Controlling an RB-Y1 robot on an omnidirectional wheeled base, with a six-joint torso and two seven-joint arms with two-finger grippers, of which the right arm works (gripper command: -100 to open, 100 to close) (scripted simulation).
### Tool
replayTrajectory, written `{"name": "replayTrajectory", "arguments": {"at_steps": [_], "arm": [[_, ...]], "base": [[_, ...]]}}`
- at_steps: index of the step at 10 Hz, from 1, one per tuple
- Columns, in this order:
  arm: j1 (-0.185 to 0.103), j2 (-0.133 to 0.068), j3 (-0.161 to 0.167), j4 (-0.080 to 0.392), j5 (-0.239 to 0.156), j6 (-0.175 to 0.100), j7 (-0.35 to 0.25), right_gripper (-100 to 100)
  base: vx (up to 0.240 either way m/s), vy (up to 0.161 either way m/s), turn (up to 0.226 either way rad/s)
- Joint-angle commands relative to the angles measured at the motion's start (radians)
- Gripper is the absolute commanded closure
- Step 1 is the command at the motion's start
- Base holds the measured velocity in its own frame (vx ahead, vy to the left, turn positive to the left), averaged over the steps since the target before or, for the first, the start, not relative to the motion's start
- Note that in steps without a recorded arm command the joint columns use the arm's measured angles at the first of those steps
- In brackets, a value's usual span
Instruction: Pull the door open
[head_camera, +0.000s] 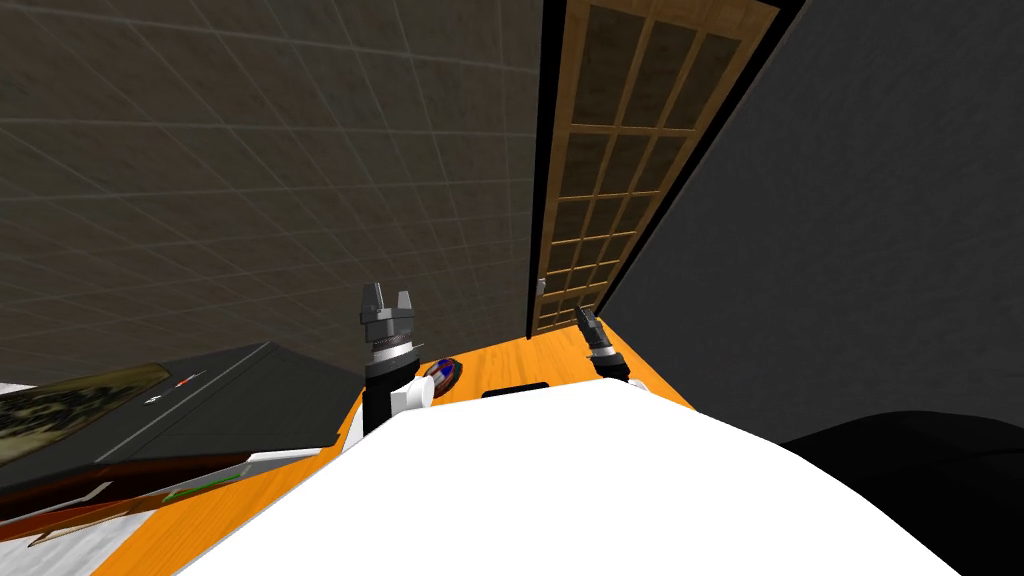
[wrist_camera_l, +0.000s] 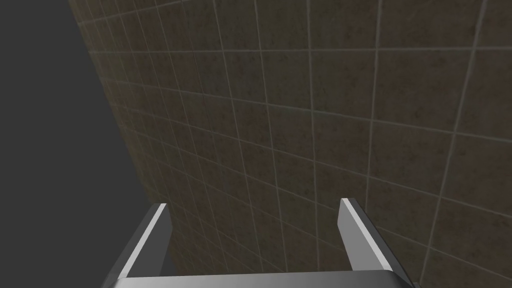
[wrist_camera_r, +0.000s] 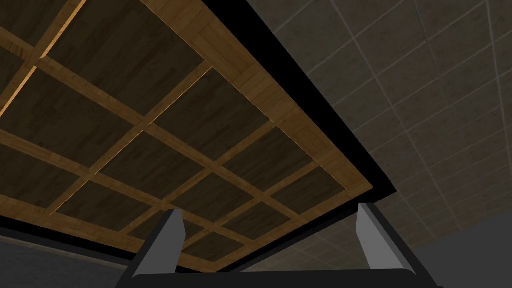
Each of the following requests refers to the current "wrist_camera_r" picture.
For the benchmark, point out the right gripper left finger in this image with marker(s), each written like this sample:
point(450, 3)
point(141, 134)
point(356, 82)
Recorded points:
point(162, 248)

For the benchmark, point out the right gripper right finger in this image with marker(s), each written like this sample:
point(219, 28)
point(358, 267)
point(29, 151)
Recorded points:
point(380, 244)

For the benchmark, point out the brown wooden panelled door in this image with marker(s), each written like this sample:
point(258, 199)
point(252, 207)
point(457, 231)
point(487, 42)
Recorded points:
point(160, 132)

